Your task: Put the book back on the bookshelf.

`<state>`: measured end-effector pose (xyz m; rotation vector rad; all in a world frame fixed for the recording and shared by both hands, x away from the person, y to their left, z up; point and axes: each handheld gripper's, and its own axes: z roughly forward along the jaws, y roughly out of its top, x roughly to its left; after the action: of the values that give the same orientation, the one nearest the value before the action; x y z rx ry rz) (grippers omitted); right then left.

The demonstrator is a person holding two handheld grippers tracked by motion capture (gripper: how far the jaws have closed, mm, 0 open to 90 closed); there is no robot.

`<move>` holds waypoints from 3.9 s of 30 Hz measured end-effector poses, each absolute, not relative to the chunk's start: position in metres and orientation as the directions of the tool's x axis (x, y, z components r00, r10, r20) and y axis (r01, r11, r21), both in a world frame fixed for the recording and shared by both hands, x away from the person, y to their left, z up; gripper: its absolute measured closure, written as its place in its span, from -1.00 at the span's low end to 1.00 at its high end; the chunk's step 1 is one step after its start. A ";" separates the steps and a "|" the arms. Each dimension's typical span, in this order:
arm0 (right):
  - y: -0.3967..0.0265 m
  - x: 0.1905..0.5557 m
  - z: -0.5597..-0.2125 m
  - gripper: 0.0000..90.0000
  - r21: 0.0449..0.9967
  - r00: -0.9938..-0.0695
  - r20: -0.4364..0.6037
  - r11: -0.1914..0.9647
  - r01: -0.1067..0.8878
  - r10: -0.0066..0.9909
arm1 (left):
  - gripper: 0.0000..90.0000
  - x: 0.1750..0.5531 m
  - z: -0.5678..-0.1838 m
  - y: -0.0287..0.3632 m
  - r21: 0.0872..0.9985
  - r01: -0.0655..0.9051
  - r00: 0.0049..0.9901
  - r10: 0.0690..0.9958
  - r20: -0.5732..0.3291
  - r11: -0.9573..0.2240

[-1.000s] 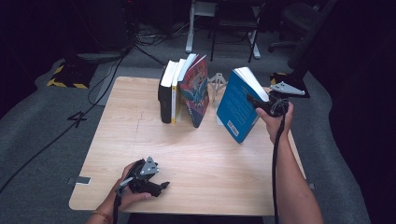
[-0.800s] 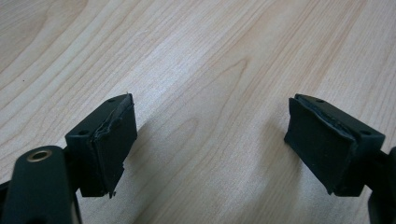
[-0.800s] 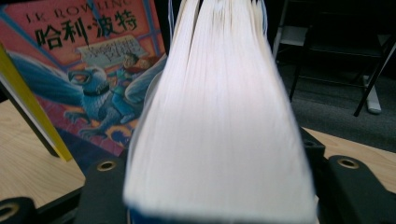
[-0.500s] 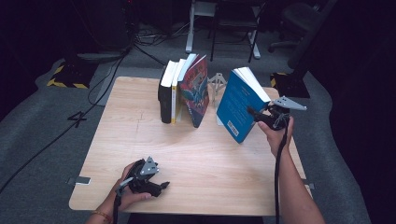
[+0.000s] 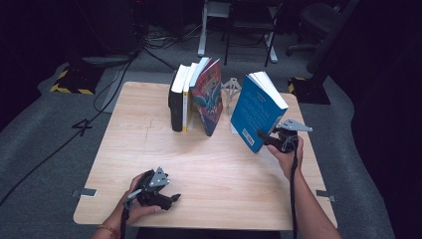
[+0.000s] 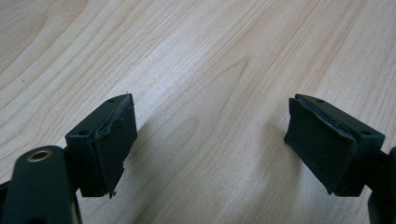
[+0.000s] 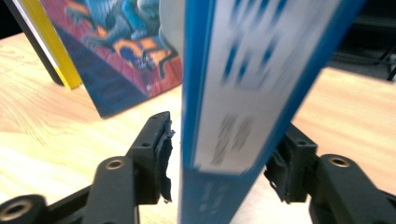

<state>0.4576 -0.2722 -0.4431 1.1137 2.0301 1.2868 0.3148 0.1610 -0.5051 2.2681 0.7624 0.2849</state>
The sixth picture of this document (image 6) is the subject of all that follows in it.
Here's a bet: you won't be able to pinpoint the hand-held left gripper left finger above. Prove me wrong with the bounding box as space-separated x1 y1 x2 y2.
64 92 138 199

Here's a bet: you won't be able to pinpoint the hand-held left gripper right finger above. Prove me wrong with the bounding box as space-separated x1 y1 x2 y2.
283 93 387 197

